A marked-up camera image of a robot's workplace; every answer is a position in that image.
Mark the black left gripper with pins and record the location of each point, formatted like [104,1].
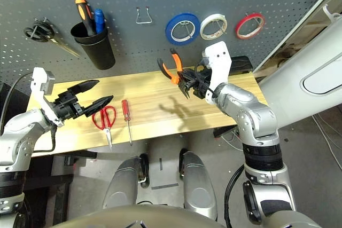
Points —
[68,106]

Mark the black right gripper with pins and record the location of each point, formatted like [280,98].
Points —
[204,81]

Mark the red tape roll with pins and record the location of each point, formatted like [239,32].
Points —
[237,29]

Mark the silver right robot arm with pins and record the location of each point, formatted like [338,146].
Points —
[251,116]

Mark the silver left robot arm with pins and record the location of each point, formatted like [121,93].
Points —
[21,137]

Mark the metal pegboard hook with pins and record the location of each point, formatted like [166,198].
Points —
[188,29]
[253,18]
[221,25]
[44,20]

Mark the black plastic cup holder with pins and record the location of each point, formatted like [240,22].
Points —
[99,51]

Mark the black rectangular box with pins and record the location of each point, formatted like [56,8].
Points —
[241,65]

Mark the white tape roll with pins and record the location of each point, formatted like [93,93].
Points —
[202,27]

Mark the blue tape roll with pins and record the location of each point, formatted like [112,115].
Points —
[167,29]

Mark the orange black screwdriver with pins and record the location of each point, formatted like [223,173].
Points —
[82,11]

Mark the short grey floor tape strip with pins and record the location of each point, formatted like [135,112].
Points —
[161,164]

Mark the silver left robot leg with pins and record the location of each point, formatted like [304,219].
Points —
[120,185]

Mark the silver robot leg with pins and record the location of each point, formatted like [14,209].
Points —
[197,182]
[120,185]

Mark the silver right robot leg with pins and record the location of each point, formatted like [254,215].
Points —
[197,182]

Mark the long grey floor tape strip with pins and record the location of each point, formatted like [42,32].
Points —
[164,186]

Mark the large white rounded panel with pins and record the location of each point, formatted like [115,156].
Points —
[307,59]

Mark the grey robot torso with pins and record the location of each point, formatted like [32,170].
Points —
[133,217]

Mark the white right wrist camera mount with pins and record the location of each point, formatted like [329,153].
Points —
[217,62]

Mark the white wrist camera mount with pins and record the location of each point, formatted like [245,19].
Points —
[217,62]
[40,97]

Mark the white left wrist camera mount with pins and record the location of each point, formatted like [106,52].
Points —
[40,97]

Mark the white plastic wall hook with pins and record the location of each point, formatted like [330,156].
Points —
[330,13]

